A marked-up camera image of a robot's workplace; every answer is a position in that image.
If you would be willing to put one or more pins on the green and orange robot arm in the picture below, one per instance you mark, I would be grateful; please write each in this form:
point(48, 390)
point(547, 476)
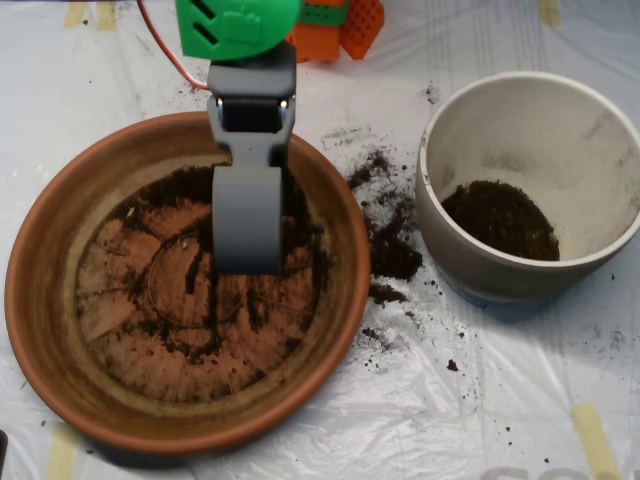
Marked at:
point(235, 30)

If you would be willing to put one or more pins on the dark soil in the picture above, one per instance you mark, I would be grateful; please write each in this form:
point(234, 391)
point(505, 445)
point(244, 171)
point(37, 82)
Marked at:
point(500, 225)
point(300, 240)

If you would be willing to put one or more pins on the dark brown object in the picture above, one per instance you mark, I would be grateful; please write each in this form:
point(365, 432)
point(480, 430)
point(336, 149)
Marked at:
point(3, 450)

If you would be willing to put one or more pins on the spilled dark soil patch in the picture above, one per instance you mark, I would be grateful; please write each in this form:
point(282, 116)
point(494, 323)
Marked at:
point(395, 260)

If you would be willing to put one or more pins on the small dark brown crumb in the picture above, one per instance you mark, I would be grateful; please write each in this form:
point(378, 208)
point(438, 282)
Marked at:
point(453, 365)

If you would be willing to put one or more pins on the terracotta clay bowl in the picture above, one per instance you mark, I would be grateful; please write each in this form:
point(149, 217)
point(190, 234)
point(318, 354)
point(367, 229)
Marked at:
point(45, 325)

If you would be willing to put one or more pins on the beige masking tape strip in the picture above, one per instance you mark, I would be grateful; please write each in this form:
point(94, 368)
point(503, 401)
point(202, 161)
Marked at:
point(75, 15)
point(595, 440)
point(106, 17)
point(62, 455)
point(549, 12)

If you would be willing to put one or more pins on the clear plastic cover sheet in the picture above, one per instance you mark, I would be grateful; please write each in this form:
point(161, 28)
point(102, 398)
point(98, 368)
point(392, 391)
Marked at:
point(500, 400)

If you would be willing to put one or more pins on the white ceramic pot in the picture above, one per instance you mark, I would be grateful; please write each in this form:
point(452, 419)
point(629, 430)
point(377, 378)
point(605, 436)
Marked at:
point(500, 280)

